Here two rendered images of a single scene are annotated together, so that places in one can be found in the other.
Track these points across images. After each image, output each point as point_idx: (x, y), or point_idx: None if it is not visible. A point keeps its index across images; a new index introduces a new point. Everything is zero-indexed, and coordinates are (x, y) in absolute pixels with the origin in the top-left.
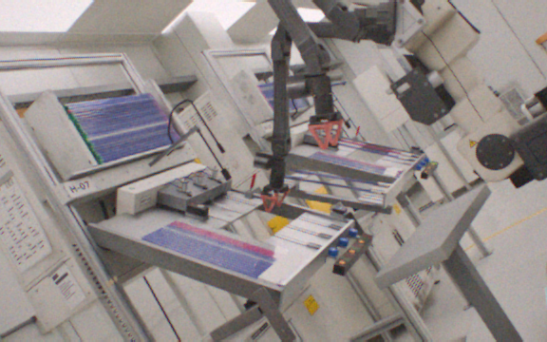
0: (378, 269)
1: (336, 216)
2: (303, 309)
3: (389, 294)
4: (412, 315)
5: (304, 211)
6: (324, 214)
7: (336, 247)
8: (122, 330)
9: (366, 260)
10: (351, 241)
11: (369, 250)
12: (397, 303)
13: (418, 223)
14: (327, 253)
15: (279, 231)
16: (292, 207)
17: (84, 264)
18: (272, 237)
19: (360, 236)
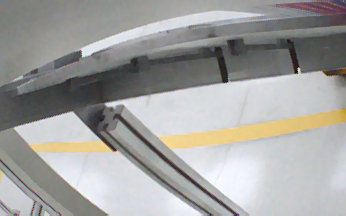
0: (176, 166)
1: (67, 60)
2: None
3: (211, 202)
4: (246, 212)
5: (6, 90)
6: (43, 72)
7: (223, 63)
8: None
9: (71, 206)
10: (35, 179)
11: (143, 125)
12: (225, 210)
13: (5, 166)
14: (289, 41)
15: (136, 42)
16: None
17: None
18: (206, 26)
19: (93, 111)
